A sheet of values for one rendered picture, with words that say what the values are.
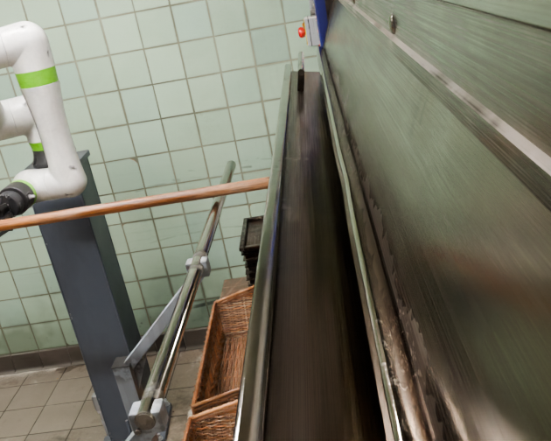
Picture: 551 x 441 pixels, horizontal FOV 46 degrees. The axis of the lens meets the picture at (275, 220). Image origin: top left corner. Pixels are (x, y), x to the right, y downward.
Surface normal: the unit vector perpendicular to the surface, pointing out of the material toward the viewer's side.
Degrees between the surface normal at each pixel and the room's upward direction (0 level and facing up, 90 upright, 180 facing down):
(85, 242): 90
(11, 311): 90
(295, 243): 11
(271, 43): 90
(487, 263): 70
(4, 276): 90
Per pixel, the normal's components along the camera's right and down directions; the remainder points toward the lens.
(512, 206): -0.99, -0.17
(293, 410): 0.01, -0.93
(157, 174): -0.04, 0.37
